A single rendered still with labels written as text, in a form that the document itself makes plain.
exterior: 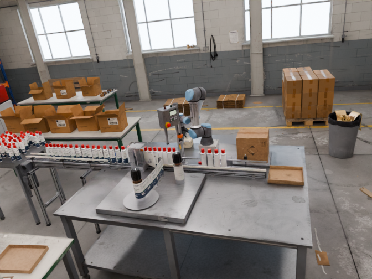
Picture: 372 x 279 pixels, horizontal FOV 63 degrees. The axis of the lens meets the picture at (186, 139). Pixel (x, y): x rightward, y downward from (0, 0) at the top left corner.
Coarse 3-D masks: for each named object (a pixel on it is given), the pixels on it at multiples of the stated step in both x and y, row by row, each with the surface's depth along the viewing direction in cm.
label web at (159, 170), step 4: (144, 152) 305; (144, 156) 308; (148, 156) 302; (152, 156) 296; (156, 156) 291; (152, 160) 299; (156, 160) 293; (152, 164) 302; (156, 164) 294; (160, 164) 281; (156, 168) 271; (160, 168) 281; (156, 172) 271; (160, 172) 281; (156, 176) 271; (160, 176) 281; (156, 180) 271
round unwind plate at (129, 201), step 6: (132, 192) 268; (150, 192) 265; (156, 192) 264; (126, 198) 261; (132, 198) 260; (150, 198) 256; (156, 198) 255; (126, 204) 252; (132, 204) 251; (138, 204) 250; (144, 204) 249; (150, 204) 248
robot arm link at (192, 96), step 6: (192, 90) 306; (198, 90) 308; (186, 96) 310; (192, 96) 305; (198, 96) 309; (192, 102) 309; (192, 108) 313; (192, 114) 315; (198, 114) 318; (192, 120) 318; (198, 120) 319; (192, 126) 320; (198, 126) 319; (192, 132) 319; (198, 132) 321
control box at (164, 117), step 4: (160, 108) 291; (168, 108) 288; (172, 108) 290; (176, 108) 292; (160, 112) 287; (164, 112) 285; (168, 112) 288; (160, 116) 290; (164, 116) 286; (168, 116) 289; (172, 116) 292; (160, 120) 293; (164, 120) 288; (168, 120) 290; (176, 120) 296; (160, 124) 295; (164, 124) 289; (172, 124) 294; (176, 124) 297; (164, 128) 291
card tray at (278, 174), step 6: (270, 168) 290; (276, 168) 288; (282, 168) 286; (288, 168) 284; (294, 168) 282; (300, 168) 280; (270, 174) 280; (276, 174) 278; (282, 174) 277; (288, 174) 276; (294, 174) 275; (300, 174) 274; (270, 180) 266; (276, 180) 264; (282, 180) 262; (288, 180) 261; (294, 180) 266; (300, 180) 265
